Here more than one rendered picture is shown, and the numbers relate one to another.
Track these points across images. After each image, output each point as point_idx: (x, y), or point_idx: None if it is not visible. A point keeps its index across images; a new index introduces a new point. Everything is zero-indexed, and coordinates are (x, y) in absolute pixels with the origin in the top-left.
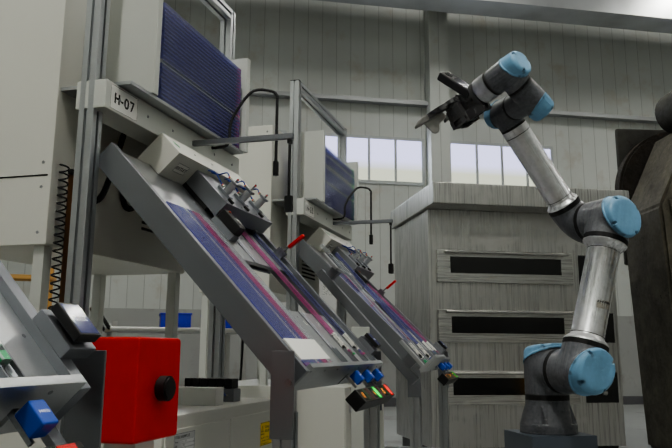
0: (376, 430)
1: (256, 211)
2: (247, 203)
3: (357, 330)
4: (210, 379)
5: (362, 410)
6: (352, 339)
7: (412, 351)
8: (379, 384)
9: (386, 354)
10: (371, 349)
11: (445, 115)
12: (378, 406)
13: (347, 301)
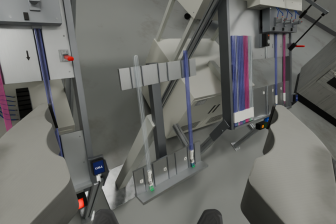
0: (92, 192)
1: (27, 7)
2: None
3: (147, 120)
4: (17, 103)
5: (135, 150)
6: (86, 154)
7: (140, 181)
8: (104, 178)
9: (155, 147)
10: (90, 172)
11: (276, 114)
12: (99, 185)
13: (152, 99)
